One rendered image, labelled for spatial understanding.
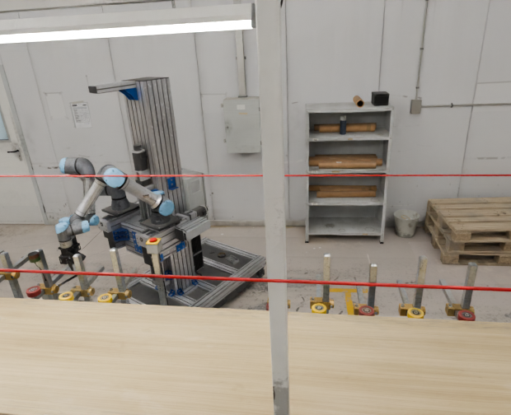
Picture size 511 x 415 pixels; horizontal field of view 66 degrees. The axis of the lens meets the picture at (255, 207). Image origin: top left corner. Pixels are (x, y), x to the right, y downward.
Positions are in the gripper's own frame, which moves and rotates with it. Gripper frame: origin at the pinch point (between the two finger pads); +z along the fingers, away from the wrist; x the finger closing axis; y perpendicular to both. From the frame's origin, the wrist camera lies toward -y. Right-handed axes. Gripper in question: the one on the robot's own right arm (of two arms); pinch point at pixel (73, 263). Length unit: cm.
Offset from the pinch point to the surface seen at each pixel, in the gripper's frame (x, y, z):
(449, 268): -309, 145, 82
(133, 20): -106, -72, -152
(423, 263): -229, -35, -30
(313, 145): -170, 235, -24
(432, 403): -219, -103, -7
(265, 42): -162, -133, -143
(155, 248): -82, -37, -36
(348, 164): -207, 196, -13
